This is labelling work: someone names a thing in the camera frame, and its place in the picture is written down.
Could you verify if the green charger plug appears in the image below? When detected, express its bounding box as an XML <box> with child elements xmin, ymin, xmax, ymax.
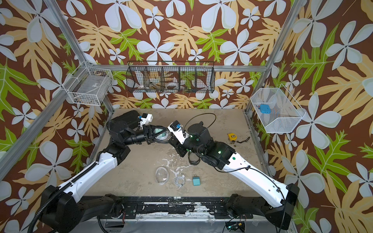
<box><xmin>154</xmin><ymin>128</ymin><xmax>165</xmax><ymax>134</ymax></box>

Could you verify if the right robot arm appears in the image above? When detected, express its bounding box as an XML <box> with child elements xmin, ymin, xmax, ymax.
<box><xmin>168</xmin><ymin>121</ymin><xmax>300</xmax><ymax>230</ymax></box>

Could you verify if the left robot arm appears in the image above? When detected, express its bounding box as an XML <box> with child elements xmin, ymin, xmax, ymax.
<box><xmin>28</xmin><ymin>116</ymin><xmax>166</xmax><ymax>233</ymax></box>

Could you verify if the black hard plastic case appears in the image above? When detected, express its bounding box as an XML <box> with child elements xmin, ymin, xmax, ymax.
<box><xmin>112</xmin><ymin>110</ymin><xmax>140</xmax><ymax>124</ymax></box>

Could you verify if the teal charger plug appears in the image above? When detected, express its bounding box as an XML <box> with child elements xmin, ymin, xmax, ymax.
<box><xmin>192</xmin><ymin>176</ymin><xmax>201</xmax><ymax>186</ymax></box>

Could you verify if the yellow tape measure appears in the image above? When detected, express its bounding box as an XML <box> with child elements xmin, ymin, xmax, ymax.
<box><xmin>228</xmin><ymin>133</ymin><xmax>237</xmax><ymax>142</ymax></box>

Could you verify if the blue object in basket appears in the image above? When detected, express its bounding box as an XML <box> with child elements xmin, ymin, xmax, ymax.
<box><xmin>259</xmin><ymin>104</ymin><xmax>272</xmax><ymax>114</ymax></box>

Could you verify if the white mesh basket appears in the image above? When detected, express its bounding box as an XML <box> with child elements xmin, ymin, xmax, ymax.
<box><xmin>250</xmin><ymin>85</ymin><xmax>306</xmax><ymax>134</ymax></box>

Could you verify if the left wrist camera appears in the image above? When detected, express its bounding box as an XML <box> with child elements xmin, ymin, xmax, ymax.
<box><xmin>139</xmin><ymin>113</ymin><xmax>153</xmax><ymax>129</ymax></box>

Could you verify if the black wire basket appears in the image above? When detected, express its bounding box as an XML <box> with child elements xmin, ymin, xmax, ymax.
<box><xmin>124</xmin><ymin>61</ymin><xmax>216</xmax><ymax>93</ymax></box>

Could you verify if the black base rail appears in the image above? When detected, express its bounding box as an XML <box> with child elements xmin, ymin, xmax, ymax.
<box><xmin>100</xmin><ymin>197</ymin><xmax>231</xmax><ymax>220</ymax></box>

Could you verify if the white wire basket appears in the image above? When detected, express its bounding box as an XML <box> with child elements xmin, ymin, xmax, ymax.
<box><xmin>64</xmin><ymin>62</ymin><xmax>113</xmax><ymax>106</ymax></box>

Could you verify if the aluminium frame post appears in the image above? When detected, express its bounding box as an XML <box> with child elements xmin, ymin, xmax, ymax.
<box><xmin>43</xmin><ymin>0</ymin><xmax>115</xmax><ymax>115</ymax></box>

